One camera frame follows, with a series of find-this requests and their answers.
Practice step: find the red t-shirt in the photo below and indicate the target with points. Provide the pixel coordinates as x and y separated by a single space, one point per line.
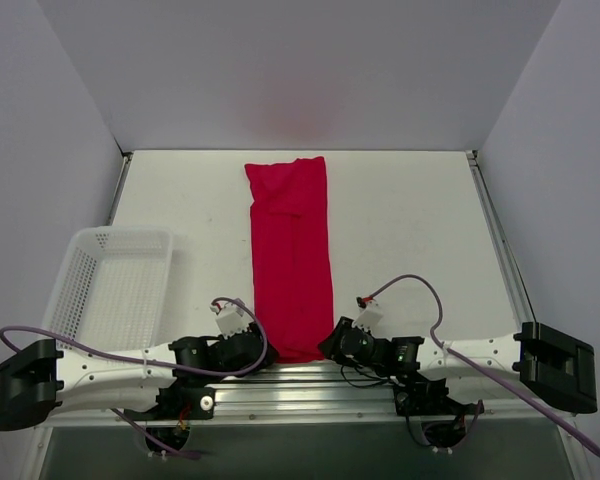
292 281

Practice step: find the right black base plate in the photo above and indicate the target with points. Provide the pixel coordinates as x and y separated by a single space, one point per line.
430 399

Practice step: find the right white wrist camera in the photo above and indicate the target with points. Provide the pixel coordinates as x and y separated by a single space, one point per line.
370 313

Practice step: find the white perforated plastic basket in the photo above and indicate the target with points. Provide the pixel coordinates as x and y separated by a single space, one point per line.
111 286

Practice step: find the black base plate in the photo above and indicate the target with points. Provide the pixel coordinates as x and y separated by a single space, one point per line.
186 403
430 399

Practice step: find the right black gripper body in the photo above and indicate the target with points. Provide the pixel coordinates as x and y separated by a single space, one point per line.
331 340

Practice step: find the aluminium extrusion rail frame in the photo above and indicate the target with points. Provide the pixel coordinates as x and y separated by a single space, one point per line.
316 393

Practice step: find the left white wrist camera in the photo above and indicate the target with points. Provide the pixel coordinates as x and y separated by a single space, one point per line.
230 319

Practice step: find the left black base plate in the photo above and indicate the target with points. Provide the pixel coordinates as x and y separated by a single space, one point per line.
186 403

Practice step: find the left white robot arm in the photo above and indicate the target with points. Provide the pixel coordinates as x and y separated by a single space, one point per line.
165 382

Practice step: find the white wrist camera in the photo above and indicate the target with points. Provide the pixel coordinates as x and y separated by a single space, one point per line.
230 319
370 313

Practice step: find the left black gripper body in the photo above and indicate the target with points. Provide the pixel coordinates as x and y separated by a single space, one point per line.
259 347

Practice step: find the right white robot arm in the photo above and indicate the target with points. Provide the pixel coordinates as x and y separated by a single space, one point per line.
439 378

